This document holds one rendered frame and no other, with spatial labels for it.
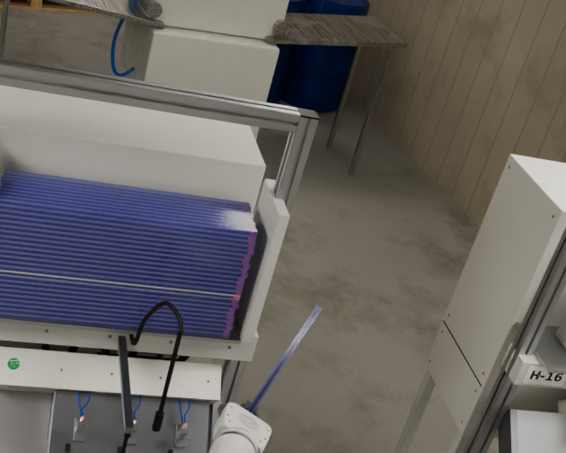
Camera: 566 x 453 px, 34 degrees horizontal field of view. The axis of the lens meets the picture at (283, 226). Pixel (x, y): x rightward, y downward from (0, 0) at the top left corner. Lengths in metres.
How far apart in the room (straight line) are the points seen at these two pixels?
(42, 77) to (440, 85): 5.44
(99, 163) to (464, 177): 4.87
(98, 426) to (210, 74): 3.91
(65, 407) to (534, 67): 4.65
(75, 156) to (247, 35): 3.95
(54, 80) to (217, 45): 3.96
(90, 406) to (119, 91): 0.70
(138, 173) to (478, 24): 4.95
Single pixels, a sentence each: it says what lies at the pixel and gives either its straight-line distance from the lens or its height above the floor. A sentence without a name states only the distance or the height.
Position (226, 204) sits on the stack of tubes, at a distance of 1.98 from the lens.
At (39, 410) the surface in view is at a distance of 2.14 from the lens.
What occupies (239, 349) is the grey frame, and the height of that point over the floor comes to 1.34.
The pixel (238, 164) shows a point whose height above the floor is 1.71.
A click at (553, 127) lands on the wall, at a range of 6.00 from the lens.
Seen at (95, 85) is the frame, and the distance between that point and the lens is 1.79.
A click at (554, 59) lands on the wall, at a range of 6.08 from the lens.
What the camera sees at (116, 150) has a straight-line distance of 1.99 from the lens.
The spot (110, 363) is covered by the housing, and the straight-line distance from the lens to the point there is 2.09.
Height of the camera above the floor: 2.54
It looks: 27 degrees down
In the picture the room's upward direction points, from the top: 16 degrees clockwise
